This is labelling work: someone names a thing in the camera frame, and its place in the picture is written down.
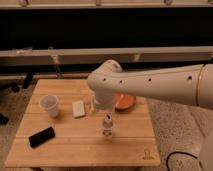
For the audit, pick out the metal shelf rail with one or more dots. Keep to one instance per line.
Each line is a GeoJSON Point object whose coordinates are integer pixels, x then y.
{"type": "Point", "coordinates": [27, 57]}

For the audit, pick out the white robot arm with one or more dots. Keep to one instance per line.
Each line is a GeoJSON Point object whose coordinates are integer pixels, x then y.
{"type": "Point", "coordinates": [188, 85]}

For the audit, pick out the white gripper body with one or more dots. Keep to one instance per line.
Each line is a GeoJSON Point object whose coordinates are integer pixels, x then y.
{"type": "Point", "coordinates": [103, 101]}

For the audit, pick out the wooden table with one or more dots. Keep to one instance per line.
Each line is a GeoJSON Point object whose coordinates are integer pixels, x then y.
{"type": "Point", "coordinates": [79, 142]}

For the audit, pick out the clear plastic water bottle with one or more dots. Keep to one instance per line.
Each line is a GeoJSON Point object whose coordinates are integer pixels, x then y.
{"type": "Point", "coordinates": [107, 124]}

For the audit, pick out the clear plastic cup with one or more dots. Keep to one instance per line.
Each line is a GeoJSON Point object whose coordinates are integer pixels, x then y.
{"type": "Point", "coordinates": [50, 104]}

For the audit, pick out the black rectangular device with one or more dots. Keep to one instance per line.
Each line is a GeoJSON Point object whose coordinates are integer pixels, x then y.
{"type": "Point", "coordinates": [41, 137]}

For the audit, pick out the white rectangular block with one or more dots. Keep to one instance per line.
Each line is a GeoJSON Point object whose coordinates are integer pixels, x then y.
{"type": "Point", "coordinates": [78, 109]}

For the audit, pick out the orange bowl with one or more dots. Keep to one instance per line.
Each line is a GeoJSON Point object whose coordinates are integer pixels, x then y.
{"type": "Point", "coordinates": [124, 101]}

